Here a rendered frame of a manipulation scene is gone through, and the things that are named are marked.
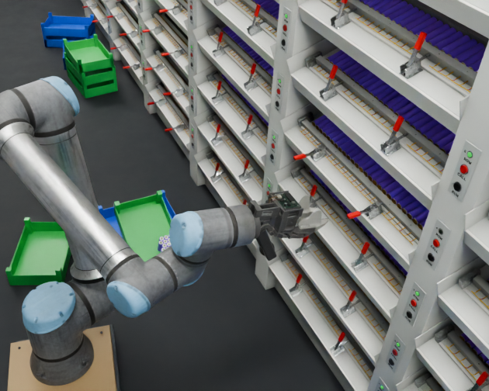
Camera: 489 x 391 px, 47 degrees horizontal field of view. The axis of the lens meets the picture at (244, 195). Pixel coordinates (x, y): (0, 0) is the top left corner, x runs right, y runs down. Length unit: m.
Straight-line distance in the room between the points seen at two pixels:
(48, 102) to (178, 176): 1.32
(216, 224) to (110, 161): 1.73
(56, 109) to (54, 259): 0.99
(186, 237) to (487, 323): 0.65
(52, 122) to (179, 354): 0.93
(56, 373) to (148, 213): 0.84
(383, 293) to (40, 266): 1.38
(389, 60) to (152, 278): 0.69
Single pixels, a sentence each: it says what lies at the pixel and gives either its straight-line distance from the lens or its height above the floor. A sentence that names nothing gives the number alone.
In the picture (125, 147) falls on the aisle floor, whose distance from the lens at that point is 2.94.
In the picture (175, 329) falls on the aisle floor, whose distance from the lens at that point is 2.08.
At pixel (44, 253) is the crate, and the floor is 0.00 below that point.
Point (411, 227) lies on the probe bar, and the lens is 1.39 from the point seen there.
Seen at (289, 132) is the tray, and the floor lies 0.73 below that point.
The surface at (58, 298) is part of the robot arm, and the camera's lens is 1.69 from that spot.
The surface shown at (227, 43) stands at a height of 0.77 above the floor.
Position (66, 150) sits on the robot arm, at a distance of 1.54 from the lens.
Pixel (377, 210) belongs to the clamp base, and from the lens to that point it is 1.44.
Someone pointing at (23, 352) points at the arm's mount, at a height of 0.13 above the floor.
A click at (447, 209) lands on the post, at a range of 1.21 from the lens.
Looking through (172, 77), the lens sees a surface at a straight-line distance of 2.79.
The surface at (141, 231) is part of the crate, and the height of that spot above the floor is 0.07.
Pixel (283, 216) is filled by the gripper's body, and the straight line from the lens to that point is 1.22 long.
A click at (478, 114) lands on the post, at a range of 1.10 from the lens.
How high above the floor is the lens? 1.66
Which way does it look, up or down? 39 degrees down
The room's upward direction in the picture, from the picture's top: 4 degrees clockwise
